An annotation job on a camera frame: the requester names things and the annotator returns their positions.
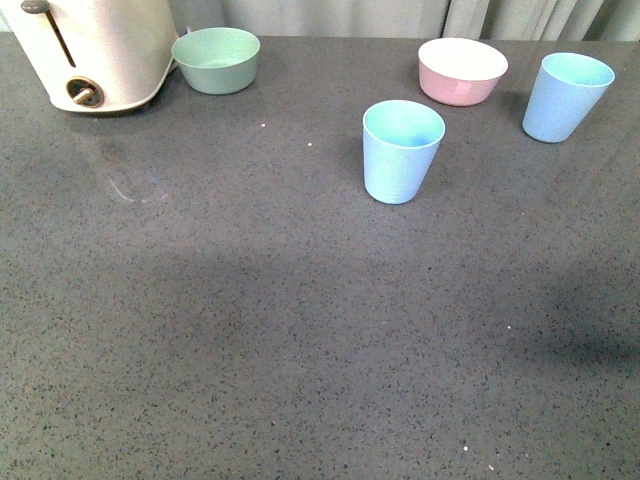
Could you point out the blue cup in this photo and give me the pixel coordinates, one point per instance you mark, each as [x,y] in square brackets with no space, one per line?
[567,87]
[400,141]

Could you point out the green bowl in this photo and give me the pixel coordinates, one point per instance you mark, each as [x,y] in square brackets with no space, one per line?
[219,60]

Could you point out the white toaster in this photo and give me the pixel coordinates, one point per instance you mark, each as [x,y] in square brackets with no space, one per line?
[96,56]

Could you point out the grey curtain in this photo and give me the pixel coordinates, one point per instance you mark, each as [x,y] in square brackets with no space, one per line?
[528,20]

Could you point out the pink bowl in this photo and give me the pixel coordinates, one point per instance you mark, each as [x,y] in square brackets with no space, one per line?
[458,71]

